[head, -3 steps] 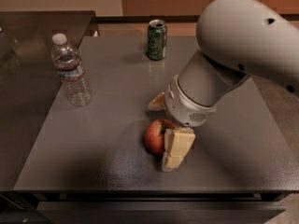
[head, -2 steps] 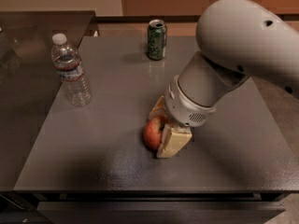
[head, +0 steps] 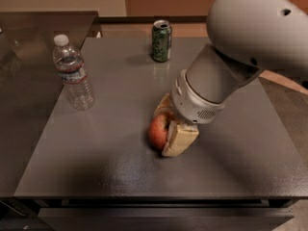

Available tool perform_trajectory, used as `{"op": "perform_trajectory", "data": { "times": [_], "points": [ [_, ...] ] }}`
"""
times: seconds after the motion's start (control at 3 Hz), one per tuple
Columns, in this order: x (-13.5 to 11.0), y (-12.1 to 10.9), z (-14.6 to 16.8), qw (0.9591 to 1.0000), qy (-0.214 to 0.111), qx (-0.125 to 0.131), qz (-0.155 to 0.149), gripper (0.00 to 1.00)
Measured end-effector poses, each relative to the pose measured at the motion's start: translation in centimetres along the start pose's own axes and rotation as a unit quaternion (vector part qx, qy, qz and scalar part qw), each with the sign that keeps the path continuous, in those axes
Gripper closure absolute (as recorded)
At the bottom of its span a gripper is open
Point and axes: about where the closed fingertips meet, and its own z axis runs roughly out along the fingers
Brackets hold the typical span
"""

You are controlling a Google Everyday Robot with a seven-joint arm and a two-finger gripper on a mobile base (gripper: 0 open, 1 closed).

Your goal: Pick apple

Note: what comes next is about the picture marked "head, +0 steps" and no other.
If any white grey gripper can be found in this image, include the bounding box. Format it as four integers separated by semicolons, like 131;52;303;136
153;69;225;157

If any red apple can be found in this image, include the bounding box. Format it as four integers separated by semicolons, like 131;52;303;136
148;113;174;150

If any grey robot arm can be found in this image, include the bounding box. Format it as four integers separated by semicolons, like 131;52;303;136
148;0;308;157

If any green soda can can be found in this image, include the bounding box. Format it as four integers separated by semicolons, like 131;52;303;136
151;20;172;63

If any dark grey metal table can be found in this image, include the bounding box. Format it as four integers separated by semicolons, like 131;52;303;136
15;38;308;231

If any clear plastic water bottle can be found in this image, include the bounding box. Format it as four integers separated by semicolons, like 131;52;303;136
53;35;94;111

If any dark glass side table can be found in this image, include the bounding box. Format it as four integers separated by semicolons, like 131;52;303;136
0;11;99;198

